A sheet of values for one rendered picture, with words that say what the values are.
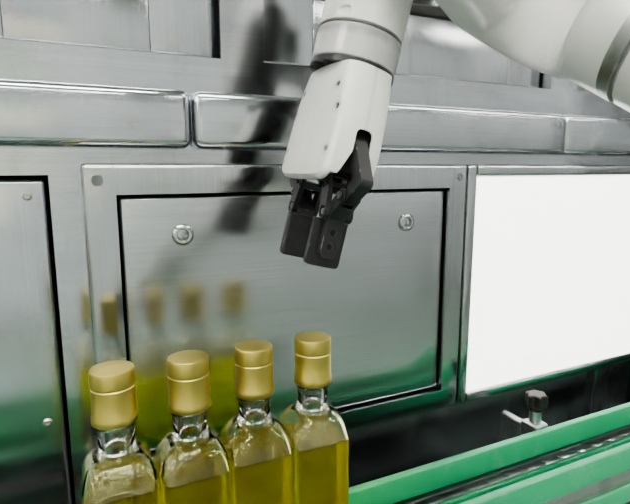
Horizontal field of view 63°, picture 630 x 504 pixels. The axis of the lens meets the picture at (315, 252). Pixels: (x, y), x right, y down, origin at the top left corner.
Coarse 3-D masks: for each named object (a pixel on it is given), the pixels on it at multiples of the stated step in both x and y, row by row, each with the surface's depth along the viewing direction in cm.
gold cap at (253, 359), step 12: (240, 348) 44; (252, 348) 44; (264, 348) 44; (240, 360) 44; (252, 360) 43; (264, 360) 44; (240, 372) 44; (252, 372) 44; (264, 372) 44; (240, 384) 44; (252, 384) 44; (264, 384) 44; (240, 396) 44; (252, 396) 44; (264, 396) 44
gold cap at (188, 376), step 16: (176, 352) 43; (192, 352) 43; (176, 368) 41; (192, 368) 41; (208, 368) 42; (176, 384) 41; (192, 384) 41; (208, 384) 42; (176, 400) 41; (192, 400) 41; (208, 400) 43
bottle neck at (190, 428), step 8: (176, 416) 42; (184, 416) 42; (192, 416) 42; (200, 416) 42; (176, 424) 42; (184, 424) 42; (192, 424) 42; (200, 424) 42; (176, 432) 42; (184, 432) 42; (192, 432) 42; (200, 432) 42; (184, 440) 42; (192, 440) 42
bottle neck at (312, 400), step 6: (300, 390) 47; (306, 390) 47; (312, 390) 47; (318, 390) 47; (324, 390) 47; (300, 396) 48; (306, 396) 47; (312, 396) 47; (318, 396) 47; (324, 396) 48; (300, 402) 48; (306, 402) 47; (312, 402) 47; (318, 402) 47; (324, 402) 48; (300, 408) 48; (306, 408) 47; (312, 408) 47; (318, 408) 47; (324, 408) 48
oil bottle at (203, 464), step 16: (208, 432) 44; (160, 448) 43; (176, 448) 42; (192, 448) 42; (208, 448) 42; (224, 448) 43; (160, 464) 42; (176, 464) 41; (192, 464) 41; (208, 464) 42; (224, 464) 42; (160, 480) 42; (176, 480) 41; (192, 480) 41; (208, 480) 42; (224, 480) 42; (160, 496) 42; (176, 496) 41; (192, 496) 41; (208, 496) 42; (224, 496) 43
